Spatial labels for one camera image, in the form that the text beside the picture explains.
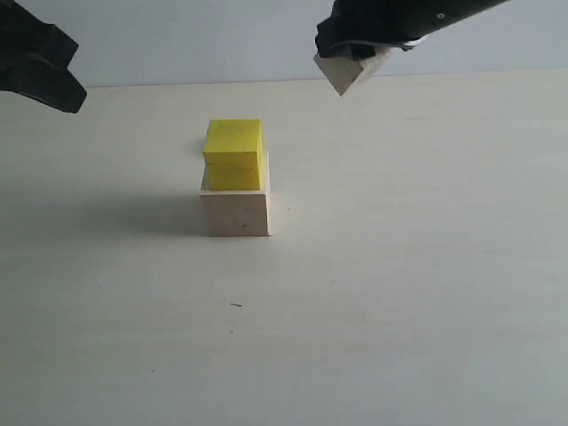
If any yellow cube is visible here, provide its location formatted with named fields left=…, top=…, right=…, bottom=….
left=203, top=119, right=264, bottom=191

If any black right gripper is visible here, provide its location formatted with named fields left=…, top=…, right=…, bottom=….
left=315, top=0, right=501, bottom=60

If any large pale wooden cube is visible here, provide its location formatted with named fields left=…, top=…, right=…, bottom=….
left=200, top=151, right=271, bottom=237

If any medium wooden cube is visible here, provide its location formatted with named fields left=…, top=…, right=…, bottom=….
left=313, top=47, right=395, bottom=97

